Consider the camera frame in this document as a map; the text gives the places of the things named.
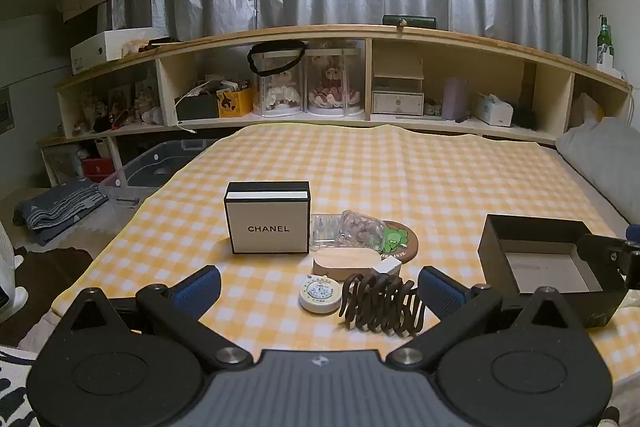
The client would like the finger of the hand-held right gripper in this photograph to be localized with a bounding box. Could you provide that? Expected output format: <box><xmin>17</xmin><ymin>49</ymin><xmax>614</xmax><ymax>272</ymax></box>
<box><xmin>624</xmin><ymin>223</ymin><xmax>640</xmax><ymax>294</ymax></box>
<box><xmin>576</xmin><ymin>233</ymin><xmax>628</xmax><ymax>281</ymax></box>

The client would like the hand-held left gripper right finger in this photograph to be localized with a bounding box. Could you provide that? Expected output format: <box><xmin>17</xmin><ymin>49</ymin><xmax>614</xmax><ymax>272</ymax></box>
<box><xmin>387</xmin><ymin>265</ymin><xmax>592</xmax><ymax>371</ymax></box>

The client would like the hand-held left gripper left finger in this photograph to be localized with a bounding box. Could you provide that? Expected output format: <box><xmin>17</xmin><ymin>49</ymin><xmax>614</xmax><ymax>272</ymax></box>
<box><xmin>52</xmin><ymin>265</ymin><xmax>252</xmax><ymax>371</ymax></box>

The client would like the small white wooden block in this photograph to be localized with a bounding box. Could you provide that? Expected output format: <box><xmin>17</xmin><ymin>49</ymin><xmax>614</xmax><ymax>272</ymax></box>
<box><xmin>371</xmin><ymin>257</ymin><xmax>404</xmax><ymax>279</ymax></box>

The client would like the brown hair claw clip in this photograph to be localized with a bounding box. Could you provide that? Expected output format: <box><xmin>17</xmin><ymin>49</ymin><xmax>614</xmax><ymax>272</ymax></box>
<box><xmin>338</xmin><ymin>272</ymin><xmax>427</xmax><ymax>339</ymax></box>

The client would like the round cork coaster green frog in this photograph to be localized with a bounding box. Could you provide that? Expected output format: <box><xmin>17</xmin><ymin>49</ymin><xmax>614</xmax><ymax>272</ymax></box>
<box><xmin>377</xmin><ymin>219</ymin><xmax>419</xmax><ymax>264</ymax></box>

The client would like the black cardboard box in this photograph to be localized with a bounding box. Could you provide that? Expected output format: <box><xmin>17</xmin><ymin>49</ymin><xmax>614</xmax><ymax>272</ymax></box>
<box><xmin>477</xmin><ymin>214</ymin><xmax>628</xmax><ymax>329</ymax></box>

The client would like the white gift box black trim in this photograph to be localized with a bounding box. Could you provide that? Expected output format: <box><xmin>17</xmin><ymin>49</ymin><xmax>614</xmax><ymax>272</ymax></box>
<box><xmin>223</xmin><ymin>181</ymin><xmax>312</xmax><ymax>256</ymax></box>

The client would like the oval wooden block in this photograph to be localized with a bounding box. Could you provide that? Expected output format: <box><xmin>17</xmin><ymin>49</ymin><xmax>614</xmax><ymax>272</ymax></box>
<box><xmin>312</xmin><ymin>247</ymin><xmax>383</xmax><ymax>283</ymax></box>

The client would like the clear plastic case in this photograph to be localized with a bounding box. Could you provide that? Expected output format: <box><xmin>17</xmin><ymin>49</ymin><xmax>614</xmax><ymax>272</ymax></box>
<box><xmin>310</xmin><ymin>209</ymin><xmax>383</xmax><ymax>254</ymax></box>

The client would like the grey pillow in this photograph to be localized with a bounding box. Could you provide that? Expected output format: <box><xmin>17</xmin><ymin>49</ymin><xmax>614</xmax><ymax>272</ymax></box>
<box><xmin>556</xmin><ymin>117</ymin><xmax>640</xmax><ymax>228</ymax></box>

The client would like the clear plastic storage bin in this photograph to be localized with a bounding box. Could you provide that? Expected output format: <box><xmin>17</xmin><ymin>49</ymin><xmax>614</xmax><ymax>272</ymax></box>
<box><xmin>98</xmin><ymin>138</ymin><xmax>221</xmax><ymax>210</ymax></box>

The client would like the yellow checkered blanket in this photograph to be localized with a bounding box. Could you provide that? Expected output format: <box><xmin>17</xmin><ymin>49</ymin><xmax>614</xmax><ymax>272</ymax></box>
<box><xmin>52</xmin><ymin>124</ymin><xmax>640</xmax><ymax>388</ymax></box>

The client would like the red box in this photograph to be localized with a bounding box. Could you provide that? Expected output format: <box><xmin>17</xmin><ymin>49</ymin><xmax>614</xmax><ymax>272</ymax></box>
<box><xmin>81</xmin><ymin>157</ymin><xmax>119</xmax><ymax>183</ymax></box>

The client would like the folded dark blue blanket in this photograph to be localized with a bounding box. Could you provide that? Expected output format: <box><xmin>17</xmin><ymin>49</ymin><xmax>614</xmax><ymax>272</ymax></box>
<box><xmin>12</xmin><ymin>177</ymin><xmax>109</xmax><ymax>246</ymax></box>

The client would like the white tissue box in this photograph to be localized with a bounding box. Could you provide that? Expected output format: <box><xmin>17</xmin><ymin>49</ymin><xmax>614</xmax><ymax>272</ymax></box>
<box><xmin>472</xmin><ymin>92</ymin><xmax>515</xmax><ymax>127</ymax></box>

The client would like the black storage box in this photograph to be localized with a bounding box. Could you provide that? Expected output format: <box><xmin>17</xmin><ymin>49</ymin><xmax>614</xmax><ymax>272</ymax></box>
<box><xmin>175</xmin><ymin>94</ymin><xmax>220</xmax><ymax>122</ymax></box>

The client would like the white fan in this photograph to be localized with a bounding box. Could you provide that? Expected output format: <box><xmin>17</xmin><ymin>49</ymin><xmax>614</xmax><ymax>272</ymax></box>
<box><xmin>0</xmin><ymin>222</ymin><xmax>31</xmax><ymax>324</ymax></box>

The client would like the yellow printed box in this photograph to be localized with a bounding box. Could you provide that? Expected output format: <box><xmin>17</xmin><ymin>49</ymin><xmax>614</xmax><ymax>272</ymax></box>
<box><xmin>217</xmin><ymin>87</ymin><xmax>255</xmax><ymax>118</ymax></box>

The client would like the purple container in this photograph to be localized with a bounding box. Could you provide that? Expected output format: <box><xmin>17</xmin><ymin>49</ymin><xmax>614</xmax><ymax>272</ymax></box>
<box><xmin>443</xmin><ymin>77</ymin><xmax>469</xmax><ymax>119</ymax></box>

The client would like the group of small figurines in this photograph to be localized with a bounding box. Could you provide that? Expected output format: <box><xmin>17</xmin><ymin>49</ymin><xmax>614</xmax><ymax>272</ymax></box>
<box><xmin>74</xmin><ymin>81</ymin><xmax>166</xmax><ymax>135</ymax></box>

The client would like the small white drawer box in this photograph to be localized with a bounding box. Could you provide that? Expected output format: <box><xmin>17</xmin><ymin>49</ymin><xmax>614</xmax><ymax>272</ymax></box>
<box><xmin>371</xmin><ymin>59</ymin><xmax>425</xmax><ymax>116</ymax></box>

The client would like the black and white rug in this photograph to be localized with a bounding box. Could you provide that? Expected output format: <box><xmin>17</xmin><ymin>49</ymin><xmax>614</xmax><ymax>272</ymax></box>
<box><xmin>0</xmin><ymin>346</ymin><xmax>37</xmax><ymax>427</ymax></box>

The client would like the green glass bottle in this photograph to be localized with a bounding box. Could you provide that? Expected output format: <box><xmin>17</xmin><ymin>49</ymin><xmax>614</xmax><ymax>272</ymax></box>
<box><xmin>597</xmin><ymin>14</ymin><xmax>614</xmax><ymax>68</ymax></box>

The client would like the clear doll case pink dress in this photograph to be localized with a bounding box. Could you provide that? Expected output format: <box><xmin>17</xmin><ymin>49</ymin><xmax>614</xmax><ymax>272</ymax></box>
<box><xmin>305</xmin><ymin>48</ymin><xmax>365</xmax><ymax>116</ymax></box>

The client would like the white flat box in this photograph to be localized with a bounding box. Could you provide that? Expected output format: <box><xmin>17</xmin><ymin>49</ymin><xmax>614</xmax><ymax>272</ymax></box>
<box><xmin>70</xmin><ymin>28</ymin><xmax>156</xmax><ymax>76</ymax></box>

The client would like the dark green case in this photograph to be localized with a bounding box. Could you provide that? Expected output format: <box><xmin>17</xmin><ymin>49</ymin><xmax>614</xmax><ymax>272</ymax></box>
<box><xmin>382</xmin><ymin>14</ymin><xmax>438</xmax><ymax>30</ymax></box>

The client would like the long wooden shelf unit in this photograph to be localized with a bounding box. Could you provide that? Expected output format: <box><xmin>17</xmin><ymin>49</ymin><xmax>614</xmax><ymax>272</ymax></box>
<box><xmin>37</xmin><ymin>24</ymin><xmax>634</xmax><ymax>188</ymax></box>

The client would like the black strap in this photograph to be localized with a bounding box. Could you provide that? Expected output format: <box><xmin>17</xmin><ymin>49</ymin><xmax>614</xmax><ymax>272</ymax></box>
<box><xmin>246</xmin><ymin>40</ymin><xmax>307</xmax><ymax>77</ymax></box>

